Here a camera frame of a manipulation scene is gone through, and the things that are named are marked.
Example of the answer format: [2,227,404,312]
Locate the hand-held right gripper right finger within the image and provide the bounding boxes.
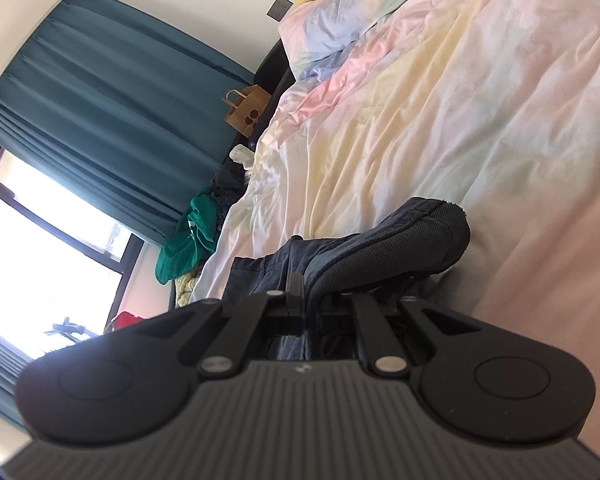
[321,291,485,377]

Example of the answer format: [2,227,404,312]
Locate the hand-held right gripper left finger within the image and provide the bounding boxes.
[130,270,308,378]

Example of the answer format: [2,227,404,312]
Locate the dark denim pants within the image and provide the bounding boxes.
[222,197,471,361]

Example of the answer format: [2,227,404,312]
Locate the dark clothes heap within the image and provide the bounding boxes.
[212,162,249,211]

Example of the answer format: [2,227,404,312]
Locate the pale yellow cloth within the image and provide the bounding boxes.
[172,272,204,309]

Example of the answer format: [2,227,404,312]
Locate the green garment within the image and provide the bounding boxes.
[155,185,231,283]

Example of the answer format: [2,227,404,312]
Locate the white cloth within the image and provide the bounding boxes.
[230,144,256,169]

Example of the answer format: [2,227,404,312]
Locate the red cloth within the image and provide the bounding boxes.
[112,311,141,332]

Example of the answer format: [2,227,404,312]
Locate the black framed window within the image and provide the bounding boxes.
[0,140,146,361]

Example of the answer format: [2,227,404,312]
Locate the brown paper bag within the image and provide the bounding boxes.
[221,85,272,137]

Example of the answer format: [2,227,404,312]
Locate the pastel bed sheet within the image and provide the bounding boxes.
[190,0,600,411]

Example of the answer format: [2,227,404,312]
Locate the black armchair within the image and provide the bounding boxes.
[230,39,296,157]

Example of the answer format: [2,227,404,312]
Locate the pastel pillow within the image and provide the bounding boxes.
[278,0,456,81]

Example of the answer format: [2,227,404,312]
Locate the grey wall switch plate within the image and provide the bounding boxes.
[267,0,295,22]

